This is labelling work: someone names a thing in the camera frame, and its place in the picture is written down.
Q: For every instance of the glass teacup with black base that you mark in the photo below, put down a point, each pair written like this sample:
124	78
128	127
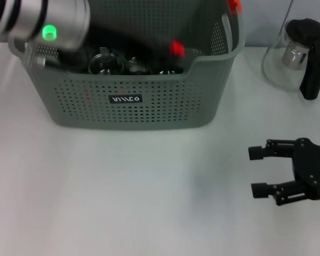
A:
134	69
168	71
104	66

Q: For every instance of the black clay teapot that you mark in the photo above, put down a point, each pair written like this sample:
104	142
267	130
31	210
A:
74	60

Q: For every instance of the small red block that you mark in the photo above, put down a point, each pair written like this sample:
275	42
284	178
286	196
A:
177	48

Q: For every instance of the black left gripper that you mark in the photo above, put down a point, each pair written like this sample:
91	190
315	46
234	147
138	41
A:
122	40

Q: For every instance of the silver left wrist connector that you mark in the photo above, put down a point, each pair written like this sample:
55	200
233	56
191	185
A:
41	62

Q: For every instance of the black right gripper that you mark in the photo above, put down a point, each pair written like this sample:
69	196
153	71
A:
312	165

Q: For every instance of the grey perforated storage bin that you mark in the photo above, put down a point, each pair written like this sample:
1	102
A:
149	106

